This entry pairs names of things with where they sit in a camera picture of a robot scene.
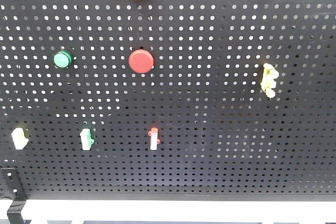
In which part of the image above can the red white lower switch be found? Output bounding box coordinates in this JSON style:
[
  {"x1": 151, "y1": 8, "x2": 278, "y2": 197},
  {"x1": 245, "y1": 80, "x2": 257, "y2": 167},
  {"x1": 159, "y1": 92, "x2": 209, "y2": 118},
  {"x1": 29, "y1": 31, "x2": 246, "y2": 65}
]
[{"x1": 148, "y1": 127, "x2": 161, "y2": 151}]

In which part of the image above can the left black mounting clamp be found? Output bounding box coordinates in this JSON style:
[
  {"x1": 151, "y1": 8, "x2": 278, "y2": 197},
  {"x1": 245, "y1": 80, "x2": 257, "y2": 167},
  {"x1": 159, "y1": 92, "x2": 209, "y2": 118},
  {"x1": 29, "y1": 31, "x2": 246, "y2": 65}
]
[{"x1": 1, "y1": 168, "x2": 27, "y2": 224}]

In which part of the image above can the yellow toggle switch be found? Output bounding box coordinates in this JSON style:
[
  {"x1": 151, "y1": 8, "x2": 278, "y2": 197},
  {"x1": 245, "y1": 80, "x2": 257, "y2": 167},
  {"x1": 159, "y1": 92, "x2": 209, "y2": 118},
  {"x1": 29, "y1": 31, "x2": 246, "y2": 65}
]
[{"x1": 260, "y1": 63, "x2": 279, "y2": 99}]

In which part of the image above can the green white lower switch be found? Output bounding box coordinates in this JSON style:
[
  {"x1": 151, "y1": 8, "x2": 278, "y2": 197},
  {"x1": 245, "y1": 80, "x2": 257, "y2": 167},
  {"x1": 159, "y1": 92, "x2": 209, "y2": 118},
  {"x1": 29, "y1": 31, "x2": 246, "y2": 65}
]
[{"x1": 80, "y1": 129, "x2": 94, "y2": 151}]

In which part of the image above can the pale yellow lower-left switch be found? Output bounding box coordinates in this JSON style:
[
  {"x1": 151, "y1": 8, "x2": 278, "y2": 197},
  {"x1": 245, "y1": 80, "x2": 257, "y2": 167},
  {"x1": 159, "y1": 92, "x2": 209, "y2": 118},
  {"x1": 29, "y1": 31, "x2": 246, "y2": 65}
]
[{"x1": 11, "y1": 127, "x2": 29, "y2": 150}]

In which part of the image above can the lower red mushroom button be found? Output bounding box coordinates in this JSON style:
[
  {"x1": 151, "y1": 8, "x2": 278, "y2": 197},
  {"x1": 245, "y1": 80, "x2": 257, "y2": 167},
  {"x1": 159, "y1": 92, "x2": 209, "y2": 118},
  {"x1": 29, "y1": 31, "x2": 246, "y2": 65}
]
[{"x1": 129, "y1": 49, "x2": 154, "y2": 73}]

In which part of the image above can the black perforated pegboard panel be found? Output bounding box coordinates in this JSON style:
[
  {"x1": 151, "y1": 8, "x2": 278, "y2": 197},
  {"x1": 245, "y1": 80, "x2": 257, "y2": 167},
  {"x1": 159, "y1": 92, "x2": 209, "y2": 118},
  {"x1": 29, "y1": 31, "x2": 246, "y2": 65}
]
[{"x1": 1, "y1": 0, "x2": 335, "y2": 201}]

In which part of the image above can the green round push button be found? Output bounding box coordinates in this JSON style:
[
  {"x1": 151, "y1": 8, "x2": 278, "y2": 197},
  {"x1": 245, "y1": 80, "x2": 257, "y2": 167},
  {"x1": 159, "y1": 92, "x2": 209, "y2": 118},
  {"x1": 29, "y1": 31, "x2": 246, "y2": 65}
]
[{"x1": 53, "y1": 50, "x2": 73, "y2": 68}]

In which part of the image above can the white standing desk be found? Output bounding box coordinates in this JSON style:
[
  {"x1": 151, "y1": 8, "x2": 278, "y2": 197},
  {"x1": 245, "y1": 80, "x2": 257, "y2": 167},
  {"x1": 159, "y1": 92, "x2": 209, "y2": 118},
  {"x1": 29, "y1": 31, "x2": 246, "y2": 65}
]
[{"x1": 0, "y1": 199, "x2": 336, "y2": 224}]

